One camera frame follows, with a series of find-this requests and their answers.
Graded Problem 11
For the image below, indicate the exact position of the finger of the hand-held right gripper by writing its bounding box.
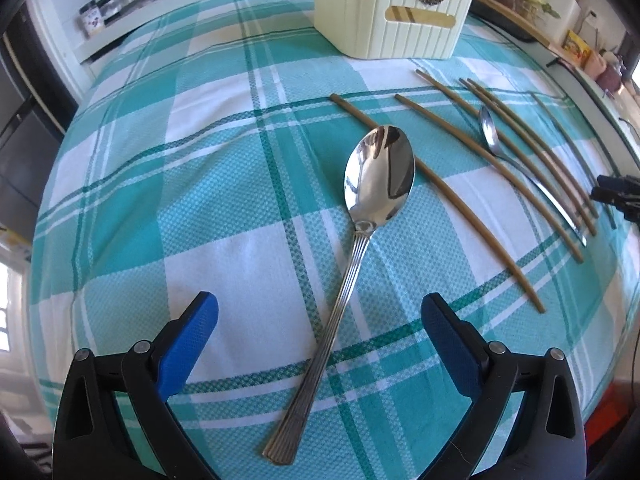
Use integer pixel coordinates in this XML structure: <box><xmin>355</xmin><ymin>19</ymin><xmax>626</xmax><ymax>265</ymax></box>
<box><xmin>597</xmin><ymin>174</ymin><xmax>640</xmax><ymax>193</ymax></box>
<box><xmin>590</xmin><ymin>186</ymin><xmax>640</xmax><ymax>223</ymax></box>

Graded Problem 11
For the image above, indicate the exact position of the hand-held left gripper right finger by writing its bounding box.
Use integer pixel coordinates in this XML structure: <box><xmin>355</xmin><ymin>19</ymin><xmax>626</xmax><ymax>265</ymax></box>
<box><xmin>420</xmin><ymin>292</ymin><xmax>587</xmax><ymax>480</ymax></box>

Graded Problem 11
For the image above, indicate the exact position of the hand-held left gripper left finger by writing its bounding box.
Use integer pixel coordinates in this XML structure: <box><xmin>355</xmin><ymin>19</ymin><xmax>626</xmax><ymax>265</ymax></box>
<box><xmin>52</xmin><ymin>291</ymin><xmax>219</xmax><ymax>480</ymax></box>

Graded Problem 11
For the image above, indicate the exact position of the smooth-handle steel spoon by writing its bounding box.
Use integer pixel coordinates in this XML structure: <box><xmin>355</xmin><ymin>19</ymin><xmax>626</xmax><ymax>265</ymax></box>
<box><xmin>478</xmin><ymin>106</ymin><xmax>588</xmax><ymax>247</ymax></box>

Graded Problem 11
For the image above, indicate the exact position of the large ribbed-handle steel spoon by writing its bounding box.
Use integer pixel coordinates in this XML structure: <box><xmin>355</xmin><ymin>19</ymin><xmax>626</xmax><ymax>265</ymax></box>
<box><xmin>262</xmin><ymin>124</ymin><xmax>417</xmax><ymax>466</ymax></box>

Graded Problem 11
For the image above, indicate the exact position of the bundle of brown chopsticks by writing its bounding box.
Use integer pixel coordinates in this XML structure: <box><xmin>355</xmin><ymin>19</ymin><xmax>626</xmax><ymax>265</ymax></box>
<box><xmin>390</xmin><ymin>6</ymin><xmax>457</xmax><ymax>28</ymax></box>

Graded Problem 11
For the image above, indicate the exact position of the cream ribbed utensil holder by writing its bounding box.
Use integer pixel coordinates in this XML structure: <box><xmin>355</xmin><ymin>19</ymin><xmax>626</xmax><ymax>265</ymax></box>
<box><xmin>312</xmin><ymin>0</ymin><xmax>478</xmax><ymax>61</ymax></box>

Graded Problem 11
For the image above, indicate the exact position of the pink cup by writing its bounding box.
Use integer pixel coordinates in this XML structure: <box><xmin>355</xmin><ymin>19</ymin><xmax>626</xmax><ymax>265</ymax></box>
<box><xmin>584</xmin><ymin>50</ymin><xmax>609</xmax><ymax>77</ymax></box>

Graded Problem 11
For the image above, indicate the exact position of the yellow snack packet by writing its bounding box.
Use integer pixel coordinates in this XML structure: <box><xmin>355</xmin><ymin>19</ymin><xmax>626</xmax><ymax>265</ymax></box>
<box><xmin>564</xmin><ymin>30</ymin><xmax>594</xmax><ymax>67</ymax></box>

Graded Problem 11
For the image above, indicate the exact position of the teal plaid tablecloth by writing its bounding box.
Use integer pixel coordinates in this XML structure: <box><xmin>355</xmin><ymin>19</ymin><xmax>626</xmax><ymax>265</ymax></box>
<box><xmin>30</xmin><ymin>0</ymin><xmax>636</xmax><ymax>480</ymax></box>

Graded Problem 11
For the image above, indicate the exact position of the white knife block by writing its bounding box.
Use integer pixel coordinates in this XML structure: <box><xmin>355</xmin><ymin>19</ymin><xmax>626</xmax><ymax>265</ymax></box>
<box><xmin>539</xmin><ymin>0</ymin><xmax>583</xmax><ymax>33</ymax></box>

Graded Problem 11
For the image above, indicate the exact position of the wooden cutting board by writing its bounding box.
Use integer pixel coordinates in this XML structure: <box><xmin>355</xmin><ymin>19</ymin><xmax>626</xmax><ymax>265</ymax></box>
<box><xmin>474</xmin><ymin>0</ymin><xmax>555</xmax><ymax>47</ymax></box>

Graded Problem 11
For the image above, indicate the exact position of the black spice rack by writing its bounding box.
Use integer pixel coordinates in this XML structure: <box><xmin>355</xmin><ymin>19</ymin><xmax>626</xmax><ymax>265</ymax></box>
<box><xmin>96</xmin><ymin>0</ymin><xmax>140</xmax><ymax>20</ymax></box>

